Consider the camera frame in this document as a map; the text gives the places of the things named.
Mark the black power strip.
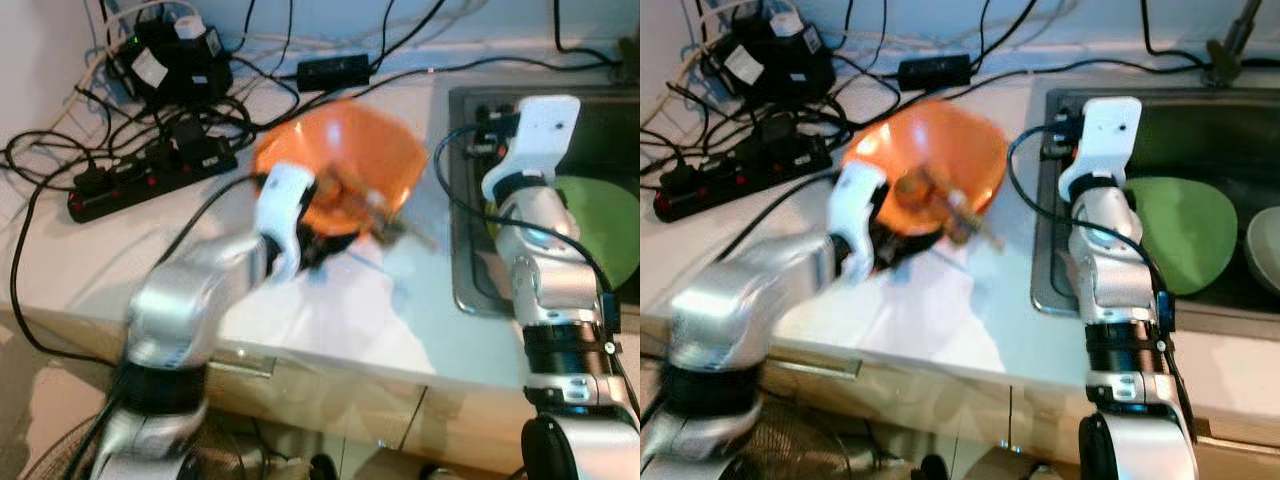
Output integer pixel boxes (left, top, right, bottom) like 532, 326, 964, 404
653, 135, 833, 223
67, 140, 239, 223

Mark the black power strip cord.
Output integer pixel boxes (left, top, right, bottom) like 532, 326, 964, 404
8, 180, 116, 369

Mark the white bowl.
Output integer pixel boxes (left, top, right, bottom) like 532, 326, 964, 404
1245, 205, 1280, 296

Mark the green plastic plate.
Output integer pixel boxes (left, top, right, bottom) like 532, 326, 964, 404
553, 176, 641, 289
1125, 176, 1239, 297

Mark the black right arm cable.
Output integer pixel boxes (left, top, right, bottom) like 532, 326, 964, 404
1006, 125, 1201, 431
434, 122, 641, 421

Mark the black power adapter brick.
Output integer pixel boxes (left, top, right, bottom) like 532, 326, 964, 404
897, 53, 973, 91
297, 55, 373, 91

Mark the grey wire guard floor fan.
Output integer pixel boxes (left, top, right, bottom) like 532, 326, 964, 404
20, 410, 311, 480
745, 400, 931, 480

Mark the white kitchen base cabinet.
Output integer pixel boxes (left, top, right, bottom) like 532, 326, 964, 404
0, 310, 531, 476
760, 345, 1280, 480

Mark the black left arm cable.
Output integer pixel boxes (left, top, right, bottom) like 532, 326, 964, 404
160, 172, 266, 271
715, 170, 841, 263

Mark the orange plastic bowl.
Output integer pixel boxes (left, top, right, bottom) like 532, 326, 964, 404
252, 98, 429, 239
843, 98, 1007, 239

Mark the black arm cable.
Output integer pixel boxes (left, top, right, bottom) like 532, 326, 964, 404
1006, 125, 1201, 431
434, 122, 641, 421
160, 172, 266, 271
715, 170, 841, 263

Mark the stainless steel sink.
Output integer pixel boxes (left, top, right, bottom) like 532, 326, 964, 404
1030, 88, 1280, 336
447, 85, 641, 319

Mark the metal sink faucet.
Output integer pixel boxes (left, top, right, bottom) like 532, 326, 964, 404
615, 35, 641, 86
1205, 0, 1263, 89

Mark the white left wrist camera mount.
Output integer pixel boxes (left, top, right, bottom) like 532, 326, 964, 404
255, 163, 319, 281
828, 160, 906, 286

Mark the black charger with white label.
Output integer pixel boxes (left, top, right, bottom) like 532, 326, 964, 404
705, 10, 836, 106
118, 15, 234, 106

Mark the silver cabinet bar handle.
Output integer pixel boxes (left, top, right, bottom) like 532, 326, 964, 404
205, 350, 276, 379
765, 355, 863, 381

